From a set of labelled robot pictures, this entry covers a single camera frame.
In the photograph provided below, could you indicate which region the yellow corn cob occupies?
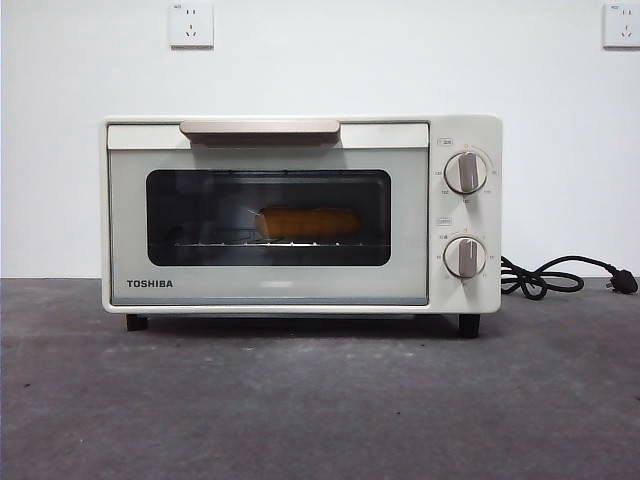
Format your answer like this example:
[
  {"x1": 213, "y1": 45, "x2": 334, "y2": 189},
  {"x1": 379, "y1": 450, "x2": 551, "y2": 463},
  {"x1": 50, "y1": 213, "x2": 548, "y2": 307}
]
[{"x1": 254, "y1": 205, "x2": 364, "y2": 240}]

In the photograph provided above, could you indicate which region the cream Toshiba toaster oven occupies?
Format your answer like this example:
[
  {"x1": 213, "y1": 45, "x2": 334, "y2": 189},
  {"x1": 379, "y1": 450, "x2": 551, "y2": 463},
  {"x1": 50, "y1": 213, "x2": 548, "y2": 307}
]
[{"x1": 103, "y1": 113, "x2": 504, "y2": 331}]

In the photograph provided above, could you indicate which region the glass oven door with handle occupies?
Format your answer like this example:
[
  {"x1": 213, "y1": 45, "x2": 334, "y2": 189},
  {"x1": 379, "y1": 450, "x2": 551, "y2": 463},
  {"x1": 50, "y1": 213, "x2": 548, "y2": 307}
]
[{"x1": 106, "y1": 119, "x2": 431, "y2": 307}]

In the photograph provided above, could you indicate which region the cream oven knob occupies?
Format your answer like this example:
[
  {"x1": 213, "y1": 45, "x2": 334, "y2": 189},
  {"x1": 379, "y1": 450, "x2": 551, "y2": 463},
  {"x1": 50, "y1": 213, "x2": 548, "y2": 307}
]
[
  {"x1": 443, "y1": 236, "x2": 488, "y2": 280},
  {"x1": 444, "y1": 152, "x2": 490, "y2": 195}
]

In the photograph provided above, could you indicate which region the wire oven rack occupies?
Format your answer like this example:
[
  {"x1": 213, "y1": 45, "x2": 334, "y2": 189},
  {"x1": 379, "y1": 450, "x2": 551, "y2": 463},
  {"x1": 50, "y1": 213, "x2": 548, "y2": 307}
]
[{"x1": 149, "y1": 240, "x2": 391, "y2": 249}]

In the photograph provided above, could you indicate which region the black oven power cable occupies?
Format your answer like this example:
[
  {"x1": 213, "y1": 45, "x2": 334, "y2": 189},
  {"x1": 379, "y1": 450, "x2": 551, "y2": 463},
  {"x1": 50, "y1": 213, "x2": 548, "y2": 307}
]
[{"x1": 501, "y1": 255, "x2": 640, "y2": 302}]

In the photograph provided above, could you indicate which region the white wall socket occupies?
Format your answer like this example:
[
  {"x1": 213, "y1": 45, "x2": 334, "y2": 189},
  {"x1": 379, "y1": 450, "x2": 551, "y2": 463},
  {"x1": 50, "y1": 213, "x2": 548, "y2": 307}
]
[
  {"x1": 168, "y1": 2, "x2": 215, "y2": 50},
  {"x1": 602, "y1": 3, "x2": 640, "y2": 50}
]

